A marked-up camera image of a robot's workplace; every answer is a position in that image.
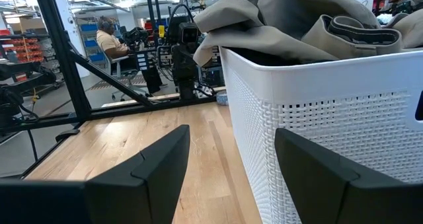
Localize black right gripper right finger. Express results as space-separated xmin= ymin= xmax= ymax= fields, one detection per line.
xmin=274 ymin=127 xmax=423 ymax=224

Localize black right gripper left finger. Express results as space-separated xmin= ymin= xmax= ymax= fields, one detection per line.
xmin=0 ymin=124 xmax=192 ymax=224

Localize beige grey trousers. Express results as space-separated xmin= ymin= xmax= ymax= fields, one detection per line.
xmin=192 ymin=0 xmax=404 ymax=68

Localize blue patterned round container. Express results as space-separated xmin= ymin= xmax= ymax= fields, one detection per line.
xmin=216 ymin=90 xmax=229 ymax=106

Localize white office chair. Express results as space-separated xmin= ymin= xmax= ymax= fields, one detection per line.
xmin=104 ymin=54 xmax=150 ymax=102

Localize blue storage bins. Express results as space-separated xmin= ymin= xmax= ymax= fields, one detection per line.
xmin=80 ymin=22 xmax=107 ymax=63

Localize white column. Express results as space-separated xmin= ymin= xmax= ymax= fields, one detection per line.
xmin=51 ymin=0 xmax=91 ymax=79

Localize white perforated laundry basket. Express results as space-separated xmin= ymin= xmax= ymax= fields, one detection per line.
xmin=219 ymin=45 xmax=423 ymax=224

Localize black side equipment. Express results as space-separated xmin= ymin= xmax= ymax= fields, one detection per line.
xmin=0 ymin=61 xmax=58 ymax=128

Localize red bin shelf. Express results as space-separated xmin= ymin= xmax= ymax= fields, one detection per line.
xmin=0 ymin=28 xmax=46 ymax=65

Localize taupe cloth garment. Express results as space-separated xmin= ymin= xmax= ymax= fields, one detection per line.
xmin=383 ymin=8 xmax=423 ymax=50

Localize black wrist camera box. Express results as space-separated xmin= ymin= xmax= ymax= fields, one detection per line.
xmin=179 ymin=22 xmax=200 ymax=44

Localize black rig frame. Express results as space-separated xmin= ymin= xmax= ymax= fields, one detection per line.
xmin=0 ymin=0 xmax=229 ymax=178

